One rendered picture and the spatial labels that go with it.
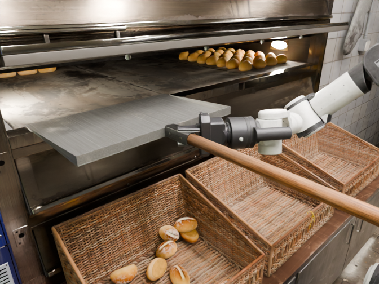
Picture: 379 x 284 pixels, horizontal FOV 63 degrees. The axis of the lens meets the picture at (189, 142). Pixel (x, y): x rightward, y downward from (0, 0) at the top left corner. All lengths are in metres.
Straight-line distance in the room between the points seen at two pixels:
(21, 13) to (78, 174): 0.51
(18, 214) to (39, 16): 0.59
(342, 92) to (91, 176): 0.87
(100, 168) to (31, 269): 0.40
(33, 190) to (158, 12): 0.71
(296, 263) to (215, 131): 0.75
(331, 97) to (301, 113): 0.10
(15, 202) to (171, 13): 0.81
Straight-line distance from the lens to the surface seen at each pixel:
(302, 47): 2.23
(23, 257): 1.20
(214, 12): 1.33
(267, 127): 0.85
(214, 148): 0.74
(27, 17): 0.95
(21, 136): 1.01
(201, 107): 1.11
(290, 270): 1.35
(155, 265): 1.22
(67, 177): 1.10
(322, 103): 1.09
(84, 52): 0.86
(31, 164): 1.07
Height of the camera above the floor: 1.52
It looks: 24 degrees down
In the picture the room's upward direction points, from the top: straight up
